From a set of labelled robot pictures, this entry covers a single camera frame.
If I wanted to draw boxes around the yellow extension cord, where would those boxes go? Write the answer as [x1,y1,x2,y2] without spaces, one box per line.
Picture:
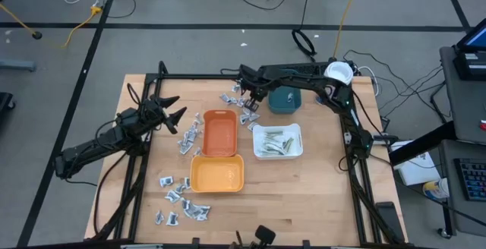
[63,5,104,49]

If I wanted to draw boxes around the grey desk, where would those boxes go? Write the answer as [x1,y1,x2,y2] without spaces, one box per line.
[440,138,486,238]
[439,45,486,143]

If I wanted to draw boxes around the yellow hanging cable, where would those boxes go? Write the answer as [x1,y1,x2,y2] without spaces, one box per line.
[332,0,361,61]

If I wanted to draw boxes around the teal plastic bin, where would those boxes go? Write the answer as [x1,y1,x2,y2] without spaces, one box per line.
[267,85,302,115]

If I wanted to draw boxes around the black power adapter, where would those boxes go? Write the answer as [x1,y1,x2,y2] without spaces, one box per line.
[372,134,399,146]

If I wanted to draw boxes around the dark orange plastic bin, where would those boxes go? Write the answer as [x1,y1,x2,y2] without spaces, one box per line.
[200,109,238,158]

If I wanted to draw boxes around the black aluminium table frame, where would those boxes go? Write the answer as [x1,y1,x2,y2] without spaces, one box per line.
[85,61,409,249]

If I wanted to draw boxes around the black keyboard coloured keys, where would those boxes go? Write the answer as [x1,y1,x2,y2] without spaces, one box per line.
[453,157,486,203]

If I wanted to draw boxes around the white box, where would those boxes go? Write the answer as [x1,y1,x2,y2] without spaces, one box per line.
[390,140,442,187]

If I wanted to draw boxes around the black foot pedal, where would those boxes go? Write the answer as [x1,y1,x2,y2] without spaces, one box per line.
[374,200,406,244]

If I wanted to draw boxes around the tangled black floor cables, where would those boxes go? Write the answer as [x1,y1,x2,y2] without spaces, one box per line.
[341,49,455,127]

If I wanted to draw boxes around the black equipment base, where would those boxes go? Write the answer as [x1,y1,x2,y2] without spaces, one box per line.
[0,92,16,121]

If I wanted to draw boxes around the grey metal foot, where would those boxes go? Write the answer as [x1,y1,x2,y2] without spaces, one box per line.
[0,58,38,73]

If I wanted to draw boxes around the black rounded object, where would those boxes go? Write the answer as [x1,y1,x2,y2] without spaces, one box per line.
[254,224,277,247]

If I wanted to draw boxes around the white plastic bin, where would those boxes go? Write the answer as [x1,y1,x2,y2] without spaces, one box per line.
[252,122,304,161]

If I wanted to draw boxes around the black desk crossbar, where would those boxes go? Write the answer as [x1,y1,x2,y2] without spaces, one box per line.
[389,121,459,166]

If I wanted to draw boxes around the yellow plastic bin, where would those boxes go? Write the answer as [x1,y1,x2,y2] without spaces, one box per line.
[189,153,245,194]

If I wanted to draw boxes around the yellow pole black foot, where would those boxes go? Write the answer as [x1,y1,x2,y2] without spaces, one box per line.
[0,2,43,41]

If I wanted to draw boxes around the black laptop computer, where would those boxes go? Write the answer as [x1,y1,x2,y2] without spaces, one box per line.
[452,24,486,82]

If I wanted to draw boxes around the coiled black cable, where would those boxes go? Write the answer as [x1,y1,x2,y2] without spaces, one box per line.
[290,27,317,63]

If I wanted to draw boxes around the white wipes canister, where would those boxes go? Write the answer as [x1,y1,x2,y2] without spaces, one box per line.
[317,61,354,106]

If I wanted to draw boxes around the yellow blue wipes canister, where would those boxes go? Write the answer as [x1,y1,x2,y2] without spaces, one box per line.
[421,178,452,200]

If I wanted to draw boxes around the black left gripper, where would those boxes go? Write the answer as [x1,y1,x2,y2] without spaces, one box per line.
[140,95,188,135]

